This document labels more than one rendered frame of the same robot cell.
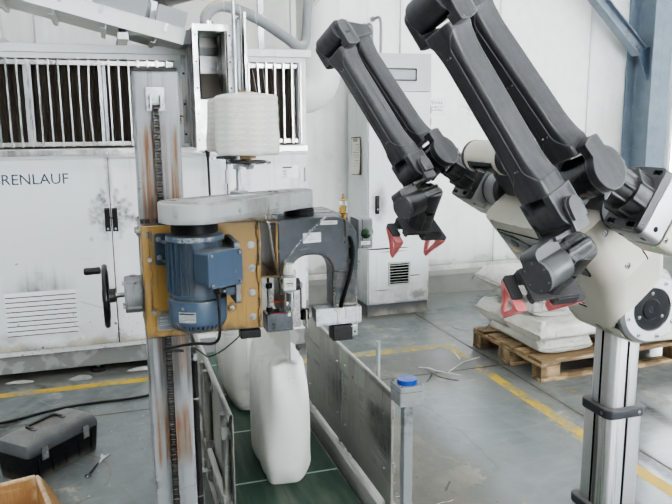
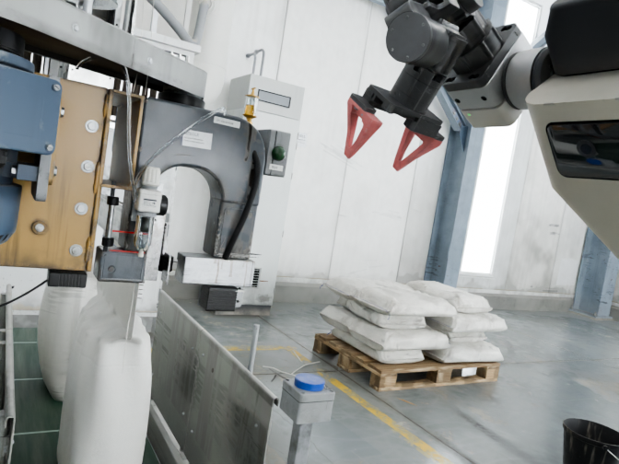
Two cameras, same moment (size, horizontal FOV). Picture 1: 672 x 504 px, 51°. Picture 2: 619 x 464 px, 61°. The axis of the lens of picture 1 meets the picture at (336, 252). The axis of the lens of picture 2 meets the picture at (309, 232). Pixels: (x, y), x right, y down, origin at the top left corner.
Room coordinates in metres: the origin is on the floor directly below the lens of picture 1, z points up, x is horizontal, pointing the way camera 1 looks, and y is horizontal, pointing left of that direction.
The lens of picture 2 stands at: (1.02, 0.06, 1.22)
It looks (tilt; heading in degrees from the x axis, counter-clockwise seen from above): 4 degrees down; 347
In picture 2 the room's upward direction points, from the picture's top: 9 degrees clockwise
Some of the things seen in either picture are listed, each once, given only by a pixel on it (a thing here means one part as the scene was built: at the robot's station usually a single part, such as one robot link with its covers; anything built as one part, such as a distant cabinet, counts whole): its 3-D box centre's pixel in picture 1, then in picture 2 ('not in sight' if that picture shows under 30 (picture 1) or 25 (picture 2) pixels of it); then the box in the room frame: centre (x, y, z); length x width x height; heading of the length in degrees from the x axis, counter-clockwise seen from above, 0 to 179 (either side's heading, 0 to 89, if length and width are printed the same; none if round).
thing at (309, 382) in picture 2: (407, 381); (309, 384); (2.01, -0.21, 0.84); 0.06 x 0.06 x 0.02
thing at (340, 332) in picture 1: (345, 330); (225, 296); (2.08, -0.03, 0.98); 0.09 x 0.05 x 0.05; 108
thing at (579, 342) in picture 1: (537, 330); (375, 342); (4.63, -1.38, 0.20); 0.66 x 0.44 x 0.12; 18
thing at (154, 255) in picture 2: (294, 305); (152, 246); (2.03, 0.12, 1.08); 0.03 x 0.01 x 0.13; 108
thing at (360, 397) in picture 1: (343, 394); (194, 391); (2.68, -0.02, 0.54); 1.05 x 0.02 x 0.41; 18
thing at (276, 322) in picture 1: (277, 319); (120, 264); (2.01, 0.17, 1.04); 0.08 x 0.06 x 0.05; 108
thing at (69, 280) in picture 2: (249, 332); (66, 278); (1.98, 0.25, 1.01); 0.06 x 0.04 x 0.02; 108
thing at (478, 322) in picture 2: not in sight; (461, 318); (4.67, -2.05, 0.44); 0.68 x 0.44 x 0.15; 108
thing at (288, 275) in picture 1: (289, 289); (148, 212); (1.96, 0.13, 1.14); 0.05 x 0.04 x 0.16; 108
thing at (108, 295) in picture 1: (105, 296); not in sight; (1.93, 0.65, 1.13); 0.18 x 0.11 x 0.18; 18
